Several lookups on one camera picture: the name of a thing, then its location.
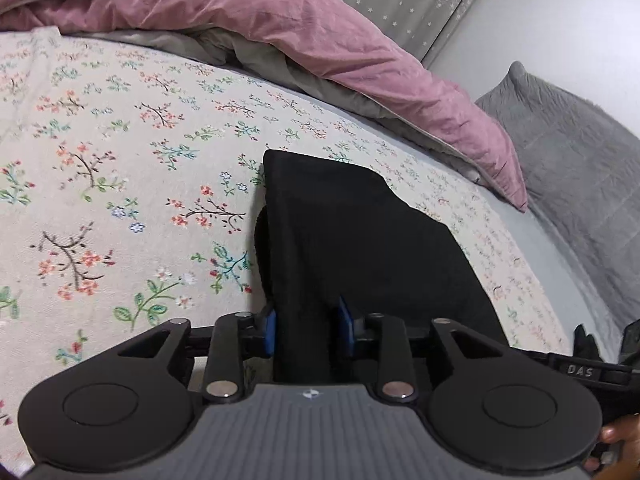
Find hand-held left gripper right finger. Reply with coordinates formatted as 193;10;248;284
336;296;507;404

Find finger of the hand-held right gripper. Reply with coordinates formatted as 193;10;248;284
572;324;602;358

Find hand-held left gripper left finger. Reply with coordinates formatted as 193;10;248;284
117;307;279;404

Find black pants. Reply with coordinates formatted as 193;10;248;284
254;149;512;387

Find person's right hand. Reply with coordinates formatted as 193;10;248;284
584;412;640;480

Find grey bed blanket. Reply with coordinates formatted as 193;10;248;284
345;108;623;363

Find grey quilted pillow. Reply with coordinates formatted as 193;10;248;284
474;61;640;333

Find floral bedsheet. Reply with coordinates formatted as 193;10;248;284
0;27;574;473

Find pink duvet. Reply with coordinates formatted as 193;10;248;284
0;0;530;213

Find grey star-patterned pillow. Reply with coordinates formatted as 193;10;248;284
314;0;492;64

